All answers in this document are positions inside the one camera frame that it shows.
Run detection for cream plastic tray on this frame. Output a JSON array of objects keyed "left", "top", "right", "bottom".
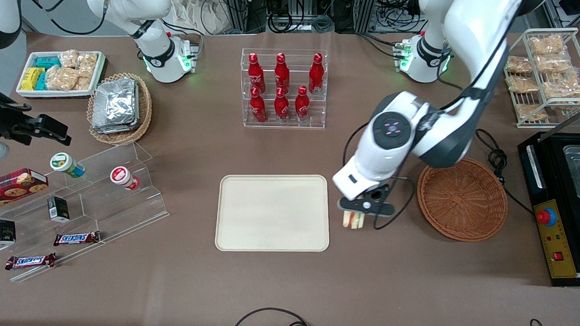
[{"left": 215, "top": 171, "right": 332, "bottom": 255}]

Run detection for white wire rack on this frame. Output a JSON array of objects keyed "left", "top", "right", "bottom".
[{"left": 502, "top": 25, "right": 580, "bottom": 131}]

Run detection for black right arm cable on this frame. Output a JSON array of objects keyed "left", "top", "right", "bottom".
[{"left": 20, "top": 0, "right": 108, "bottom": 37}]

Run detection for black knotted power cable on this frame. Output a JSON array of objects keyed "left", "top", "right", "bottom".
[{"left": 472, "top": 128, "right": 538, "bottom": 216}]

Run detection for Snickers chocolate bar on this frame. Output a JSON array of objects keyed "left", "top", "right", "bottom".
[
  {"left": 53, "top": 230, "right": 101, "bottom": 248},
  {"left": 5, "top": 251, "right": 57, "bottom": 272}
]

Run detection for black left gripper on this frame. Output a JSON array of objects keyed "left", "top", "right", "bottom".
[{"left": 337, "top": 183, "right": 396, "bottom": 218}]

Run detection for black left wrist camera cable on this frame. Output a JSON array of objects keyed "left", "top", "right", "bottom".
[{"left": 341, "top": 121, "right": 420, "bottom": 232}]

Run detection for black looped cable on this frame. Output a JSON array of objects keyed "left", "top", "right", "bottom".
[{"left": 230, "top": 306, "right": 317, "bottom": 326}]

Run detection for beige cloth bag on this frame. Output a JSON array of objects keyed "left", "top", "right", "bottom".
[{"left": 167, "top": 0, "right": 233, "bottom": 36}]

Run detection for white rectangular snack bin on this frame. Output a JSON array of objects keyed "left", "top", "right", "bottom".
[{"left": 16, "top": 48, "right": 106, "bottom": 101}]

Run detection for green lid yogurt cup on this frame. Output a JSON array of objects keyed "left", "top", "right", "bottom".
[{"left": 49, "top": 152, "right": 86, "bottom": 178}]

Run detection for coiled black cable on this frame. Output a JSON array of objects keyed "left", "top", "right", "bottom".
[{"left": 268, "top": 10, "right": 294, "bottom": 34}]

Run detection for red emergency stop button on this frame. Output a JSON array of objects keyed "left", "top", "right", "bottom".
[{"left": 536, "top": 207, "right": 558, "bottom": 227}]

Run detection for triangular sandwich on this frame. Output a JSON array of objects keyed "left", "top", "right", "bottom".
[{"left": 343, "top": 210, "right": 366, "bottom": 230}]

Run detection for red lid yogurt cup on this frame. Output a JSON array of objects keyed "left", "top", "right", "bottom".
[{"left": 109, "top": 166, "right": 141, "bottom": 191}]

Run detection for clear acrylic bottle rack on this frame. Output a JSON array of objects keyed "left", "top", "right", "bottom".
[{"left": 239, "top": 47, "right": 329, "bottom": 131}]

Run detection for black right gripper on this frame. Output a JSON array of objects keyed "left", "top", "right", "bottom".
[{"left": 0, "top": 75, "right": 75, "bottom": 149}]

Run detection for black appliance yellow panel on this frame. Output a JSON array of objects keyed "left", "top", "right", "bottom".
[{"left": 513, "top": 130, "right": 580, "bottom": 288}]

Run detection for small black carton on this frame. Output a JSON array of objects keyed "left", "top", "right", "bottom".
[
  {"left": 0, "top": 219, "right": 17, "bottom": 246},
  {"left": 46, "top": 196, "right": 71, "bottom": 223}
]

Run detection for clear acrylic stepped stand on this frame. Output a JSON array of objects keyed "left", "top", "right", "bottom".
[{"left": 0, "top": 136, "right": 172, "bottom": 288}]

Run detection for clear bagged rice crackers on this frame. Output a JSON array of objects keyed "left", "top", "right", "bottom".
[
  {"left": 76, "top": 52, "right": 98, "bottom": 78},
  {"left": 59, "top": 49, "right": 79, "bottom": 70},
  {"left": 45, "top": 66, "right": 80, "bottom": 92}
]

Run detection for silver foil packet stack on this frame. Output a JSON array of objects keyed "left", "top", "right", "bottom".
[{"left": 91, "top": 76, "right": 141, "bottom": 136}]

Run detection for bagged fried snack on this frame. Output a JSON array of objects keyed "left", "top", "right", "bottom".
[
  {"left": 506, "top": 76, "right": 540, "bottom": 94},
  {"left": 528, "top": 35, "right": 566, "bottom": 56},
  {"left": 515, "top": 103, "right": 549, "bottom": 122},
  {"left": 534, "top": 54, "right": 572, "bottom": 73},
  {"left": 541, "top": 70, "right": 580, "bottom": 101},
  {"left": 505, "top": 56, "right": 533, "bottom": 75}
]

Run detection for yellow snack packet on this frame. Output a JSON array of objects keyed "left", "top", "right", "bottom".
[{"left": 21, "top": 67, "right": 45, "bottom": 92}]

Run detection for red cola bottle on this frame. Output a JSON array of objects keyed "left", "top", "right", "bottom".
[
  {"left": 308, "top": 53, "right": 325, "bottom": 95},
  {"left": 247, "top": 53, "right": 267, "bottom": 94},
  {"left": 274, "top": 53, "right": 291, "bottom": 94},
  {"left": 249, "top": 86, "right": 269, "bottom": 123},
  {"left": 295, "top": 85, "right": 311, "bottom": 122},
  {"left": 274, "top": 86, "right": 291, "bottom": 122}
]

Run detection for round brown wicker basket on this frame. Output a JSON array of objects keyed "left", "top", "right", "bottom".
[{"left": 415, "top": 156, "right": 510, "bottom": 244}]

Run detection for red cookie box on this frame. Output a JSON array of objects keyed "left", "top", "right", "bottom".
[{"left": 0, "top": 167, "right": 50, "bottom": 217}]

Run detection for oval light wicker basket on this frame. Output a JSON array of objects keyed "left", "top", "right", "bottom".
[{"left": 86, "top": 71, "right": 154, "bottom": 146}]

